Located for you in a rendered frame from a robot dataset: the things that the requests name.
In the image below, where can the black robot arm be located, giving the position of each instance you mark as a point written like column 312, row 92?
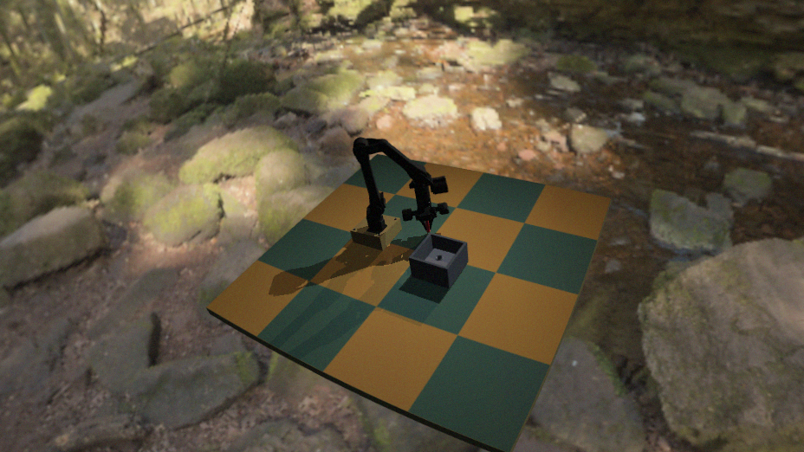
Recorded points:
column 421, row 179

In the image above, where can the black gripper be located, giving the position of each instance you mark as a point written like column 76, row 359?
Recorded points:
column 408, row 213

